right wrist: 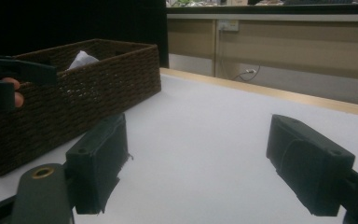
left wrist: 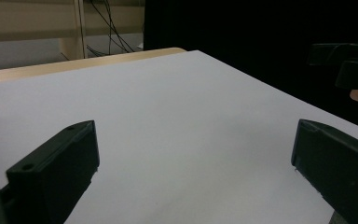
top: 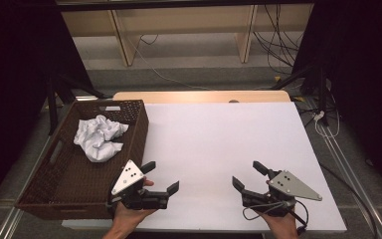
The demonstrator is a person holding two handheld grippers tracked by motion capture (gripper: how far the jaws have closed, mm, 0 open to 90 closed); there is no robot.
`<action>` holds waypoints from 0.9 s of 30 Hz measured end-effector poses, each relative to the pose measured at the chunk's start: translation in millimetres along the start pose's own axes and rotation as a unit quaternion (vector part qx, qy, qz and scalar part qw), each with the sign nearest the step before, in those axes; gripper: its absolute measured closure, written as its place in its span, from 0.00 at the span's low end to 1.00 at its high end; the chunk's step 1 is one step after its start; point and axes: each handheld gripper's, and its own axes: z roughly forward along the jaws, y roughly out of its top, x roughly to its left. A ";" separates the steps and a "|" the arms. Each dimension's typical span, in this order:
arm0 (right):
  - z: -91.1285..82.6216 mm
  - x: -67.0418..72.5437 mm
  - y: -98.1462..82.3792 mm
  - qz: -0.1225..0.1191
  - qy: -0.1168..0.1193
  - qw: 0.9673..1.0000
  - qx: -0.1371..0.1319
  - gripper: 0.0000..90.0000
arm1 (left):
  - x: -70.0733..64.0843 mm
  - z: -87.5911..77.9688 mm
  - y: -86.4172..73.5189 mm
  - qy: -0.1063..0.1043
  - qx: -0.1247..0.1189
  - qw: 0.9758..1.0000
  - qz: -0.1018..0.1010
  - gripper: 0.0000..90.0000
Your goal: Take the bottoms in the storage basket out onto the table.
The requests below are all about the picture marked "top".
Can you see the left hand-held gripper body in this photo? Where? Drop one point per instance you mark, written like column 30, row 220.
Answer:
column 127, row 177

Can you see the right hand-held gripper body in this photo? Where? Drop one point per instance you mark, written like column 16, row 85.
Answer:
column 286, row 187

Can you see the brown woven basket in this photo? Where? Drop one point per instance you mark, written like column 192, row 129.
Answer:
column 79, row 186

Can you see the white cloth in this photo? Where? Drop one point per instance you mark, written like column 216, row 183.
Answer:
column 94, row 139

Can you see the person's right hand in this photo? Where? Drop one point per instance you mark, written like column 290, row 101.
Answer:
column 283, row 225

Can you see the person's left hand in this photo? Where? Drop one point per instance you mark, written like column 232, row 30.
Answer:
column 129, row 217

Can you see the white table mat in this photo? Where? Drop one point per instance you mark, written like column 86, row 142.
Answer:
column 212, row 142

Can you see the black tripod stand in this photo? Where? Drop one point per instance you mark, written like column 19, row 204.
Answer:
column 54, row 99
column 320, row 89

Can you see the black curtain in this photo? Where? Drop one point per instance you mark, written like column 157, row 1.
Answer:
column 361, row 66
column 13, row 83

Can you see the light wooden shelf unit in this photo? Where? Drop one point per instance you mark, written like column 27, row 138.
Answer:
column 185, row 20

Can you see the metal floor rail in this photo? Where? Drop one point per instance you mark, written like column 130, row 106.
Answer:
column 11, row 217
column 348, row 172

